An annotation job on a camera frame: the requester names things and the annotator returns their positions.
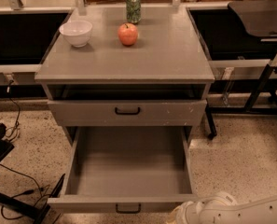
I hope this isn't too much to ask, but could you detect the grey drawer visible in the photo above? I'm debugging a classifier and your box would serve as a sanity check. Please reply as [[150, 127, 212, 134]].
[[48, 126, 197, 214], [48, 100, 206, 126]]

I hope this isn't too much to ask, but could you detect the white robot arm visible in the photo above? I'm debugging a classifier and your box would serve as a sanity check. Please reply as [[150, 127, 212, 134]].
[[165, 191, 277, 224]]

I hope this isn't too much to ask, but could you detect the grey top drawer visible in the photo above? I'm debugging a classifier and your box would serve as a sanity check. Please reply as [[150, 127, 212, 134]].
[[48, 100, 206, 126]]

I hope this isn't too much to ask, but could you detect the grey drawer cabinet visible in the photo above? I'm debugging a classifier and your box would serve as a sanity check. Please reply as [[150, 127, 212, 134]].
[[35, 4, 216, 147]]

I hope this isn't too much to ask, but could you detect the red apple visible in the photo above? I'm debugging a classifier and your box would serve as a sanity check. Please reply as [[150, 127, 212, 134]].
[[118, 23, 138, 46]]

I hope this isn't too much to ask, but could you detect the black stand on left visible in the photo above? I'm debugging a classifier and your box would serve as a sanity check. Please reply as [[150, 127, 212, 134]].
[[0, 123, 65, 224]]

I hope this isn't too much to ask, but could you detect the green soda can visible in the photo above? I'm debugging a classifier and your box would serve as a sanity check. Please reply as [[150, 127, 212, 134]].
[[126, 0, 141, 24]]

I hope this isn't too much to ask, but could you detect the white bowl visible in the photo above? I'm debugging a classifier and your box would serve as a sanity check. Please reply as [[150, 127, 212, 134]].
[[59, 21, 92, 48]]

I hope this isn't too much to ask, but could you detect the black side table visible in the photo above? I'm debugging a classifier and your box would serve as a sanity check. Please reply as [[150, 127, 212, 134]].
[[205, 0, 277, 139]]

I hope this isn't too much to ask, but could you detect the black cable on floor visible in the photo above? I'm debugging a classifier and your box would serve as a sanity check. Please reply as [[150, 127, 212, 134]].
[[0, 79, 64, 224]]

